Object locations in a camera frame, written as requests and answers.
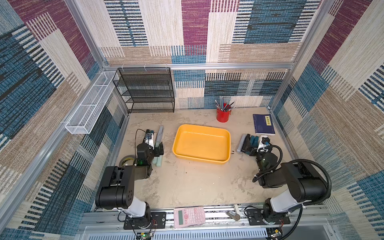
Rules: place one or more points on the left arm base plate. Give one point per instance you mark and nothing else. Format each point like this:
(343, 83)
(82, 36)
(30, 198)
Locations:
(154, 220)

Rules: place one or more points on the black pruning pliers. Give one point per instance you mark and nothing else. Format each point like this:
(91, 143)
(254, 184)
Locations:
(246, 140)

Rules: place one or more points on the red pen cup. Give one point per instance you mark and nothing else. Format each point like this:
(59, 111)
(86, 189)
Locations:
(223, 116)

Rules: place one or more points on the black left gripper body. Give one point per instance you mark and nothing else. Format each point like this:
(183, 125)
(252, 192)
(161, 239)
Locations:
(156, 152)

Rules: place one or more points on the yellow plastic storage tray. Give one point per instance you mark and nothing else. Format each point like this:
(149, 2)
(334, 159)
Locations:
(202, 144)

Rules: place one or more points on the pink calculator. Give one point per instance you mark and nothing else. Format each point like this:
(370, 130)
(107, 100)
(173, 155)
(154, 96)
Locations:
(185, 217)

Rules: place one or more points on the black wire mesh shelf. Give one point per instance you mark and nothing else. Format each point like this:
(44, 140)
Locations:
(146, 90)

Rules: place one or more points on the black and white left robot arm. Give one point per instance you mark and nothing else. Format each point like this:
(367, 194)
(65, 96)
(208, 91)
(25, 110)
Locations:
(116, 190)

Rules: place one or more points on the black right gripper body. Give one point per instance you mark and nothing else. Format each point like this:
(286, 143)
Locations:
(251, 147)

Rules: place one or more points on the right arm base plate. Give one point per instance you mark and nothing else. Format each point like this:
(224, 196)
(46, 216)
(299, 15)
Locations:
(259, 217)

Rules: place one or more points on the dark blue book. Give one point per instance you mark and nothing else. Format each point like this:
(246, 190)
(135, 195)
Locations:
(263, 124)

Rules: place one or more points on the white wire mesh basket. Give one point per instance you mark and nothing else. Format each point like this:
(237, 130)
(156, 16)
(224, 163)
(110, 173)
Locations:
(87, 113)

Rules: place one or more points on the tape roll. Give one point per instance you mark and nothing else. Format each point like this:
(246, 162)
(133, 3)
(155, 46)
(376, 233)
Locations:
(127, 161)

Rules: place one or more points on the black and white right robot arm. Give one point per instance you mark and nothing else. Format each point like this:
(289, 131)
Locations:
(308, 183)

